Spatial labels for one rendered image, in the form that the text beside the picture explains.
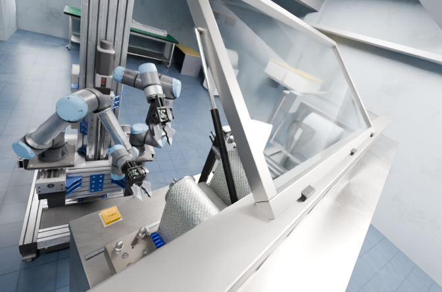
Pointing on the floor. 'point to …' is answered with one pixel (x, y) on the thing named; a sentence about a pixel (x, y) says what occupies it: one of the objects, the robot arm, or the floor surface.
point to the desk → (186, 58)
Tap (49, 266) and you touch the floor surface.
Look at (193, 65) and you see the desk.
